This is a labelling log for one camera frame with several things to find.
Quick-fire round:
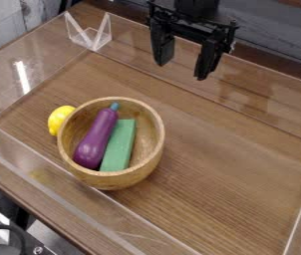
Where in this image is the brown wooden bowl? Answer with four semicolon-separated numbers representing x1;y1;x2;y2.
57;97;164;190

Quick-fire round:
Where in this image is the clear acrylic tray wall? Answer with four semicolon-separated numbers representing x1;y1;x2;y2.
0;5;301;255

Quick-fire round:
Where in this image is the black cable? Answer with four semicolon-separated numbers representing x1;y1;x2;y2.
0;223;28;255

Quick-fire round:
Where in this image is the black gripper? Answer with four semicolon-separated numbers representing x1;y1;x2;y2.
147;0;239;81

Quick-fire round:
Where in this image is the yellow toy lemon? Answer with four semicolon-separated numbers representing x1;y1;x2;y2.
48;106;76;136

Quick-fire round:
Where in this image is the green rectangular block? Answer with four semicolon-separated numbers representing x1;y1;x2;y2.
100;119;136;172

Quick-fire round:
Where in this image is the purple toy eggplant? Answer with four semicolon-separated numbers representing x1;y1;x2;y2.
73;103;120;169

